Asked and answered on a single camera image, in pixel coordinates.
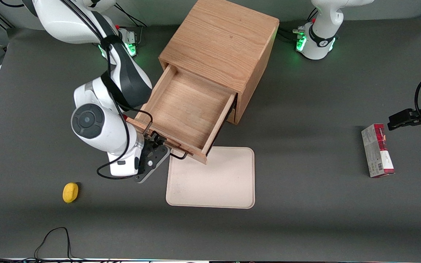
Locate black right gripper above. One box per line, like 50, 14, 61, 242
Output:
134, 131, 170, 184

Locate thin black cable loop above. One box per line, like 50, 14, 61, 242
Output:
0, 227, 87, 263

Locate red plaid biscuit box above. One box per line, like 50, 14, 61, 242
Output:
361, 123, 395, 178

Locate oak wooden drawer cabinet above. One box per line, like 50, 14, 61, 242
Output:
158, 0, 280, 125

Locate yellow lemon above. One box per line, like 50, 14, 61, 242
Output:
62, 182, 79, 204

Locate black left base cables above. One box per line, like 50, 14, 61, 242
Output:
278, 7, 319, 43

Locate black right base cables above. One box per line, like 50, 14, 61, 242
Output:
115, 4, 149, 29

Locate beige rectangular tray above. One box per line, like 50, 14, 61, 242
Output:
166, 146, 255, 209

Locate black base cables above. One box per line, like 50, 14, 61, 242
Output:
278, 7, 319, 43
115, 4, 149, 29

